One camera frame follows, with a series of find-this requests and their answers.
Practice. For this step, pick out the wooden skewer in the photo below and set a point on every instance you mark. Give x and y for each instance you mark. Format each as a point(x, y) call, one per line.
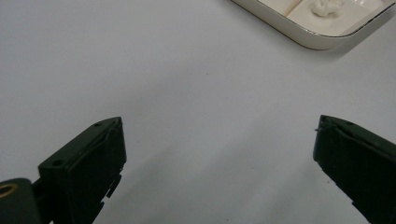
point(292, 8)

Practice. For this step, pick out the cream metal tray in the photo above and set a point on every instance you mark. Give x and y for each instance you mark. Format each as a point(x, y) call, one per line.
point(295, 31)

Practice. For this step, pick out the white cotton ball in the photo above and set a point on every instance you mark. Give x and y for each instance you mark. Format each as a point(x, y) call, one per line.
point(323, 7)

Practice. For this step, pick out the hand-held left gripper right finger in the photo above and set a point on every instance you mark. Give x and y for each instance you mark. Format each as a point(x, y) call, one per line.
point(358, 161)

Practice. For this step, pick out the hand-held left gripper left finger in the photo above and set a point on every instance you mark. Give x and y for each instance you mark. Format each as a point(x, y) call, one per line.
point(84, 168)

